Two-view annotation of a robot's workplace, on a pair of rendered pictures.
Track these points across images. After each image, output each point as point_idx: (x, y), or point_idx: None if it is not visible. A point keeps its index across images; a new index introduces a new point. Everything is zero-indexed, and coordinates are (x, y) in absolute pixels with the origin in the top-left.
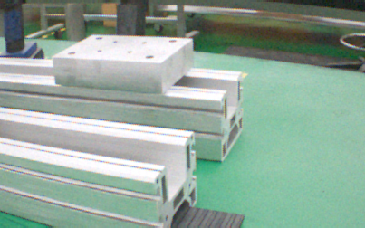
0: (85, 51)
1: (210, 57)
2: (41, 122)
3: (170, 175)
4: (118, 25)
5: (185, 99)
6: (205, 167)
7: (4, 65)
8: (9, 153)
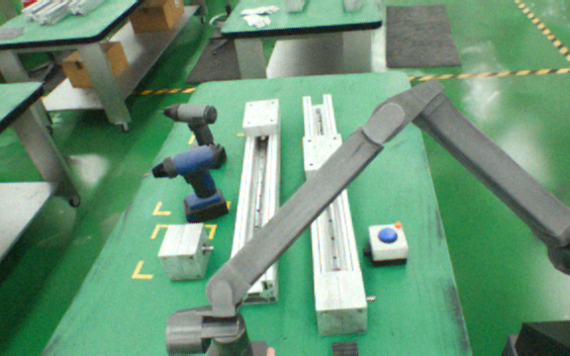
0: (268, 118)
1: (165, 152)
2: (312, 122)
3: (311, 108)
4: (211, 134)
5: None
6: (285, 121)
7: (251, 169)
8: (333, 118)
